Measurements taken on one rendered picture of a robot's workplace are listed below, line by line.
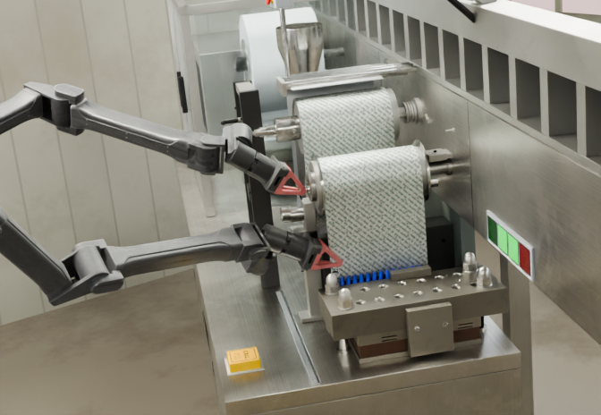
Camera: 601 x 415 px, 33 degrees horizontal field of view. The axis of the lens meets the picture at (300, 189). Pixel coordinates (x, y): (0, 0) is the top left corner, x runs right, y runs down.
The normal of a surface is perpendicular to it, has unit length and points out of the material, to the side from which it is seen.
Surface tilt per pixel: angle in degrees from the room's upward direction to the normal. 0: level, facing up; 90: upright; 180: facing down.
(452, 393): 90
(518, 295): 90
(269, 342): 0
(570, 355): 0
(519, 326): 90
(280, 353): 0
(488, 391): 90
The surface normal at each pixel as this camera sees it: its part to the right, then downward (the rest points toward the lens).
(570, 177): -0.98, 0.14
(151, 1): 0.52, 0.20
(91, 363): -0.10, -0.95
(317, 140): 0.18, 0.30
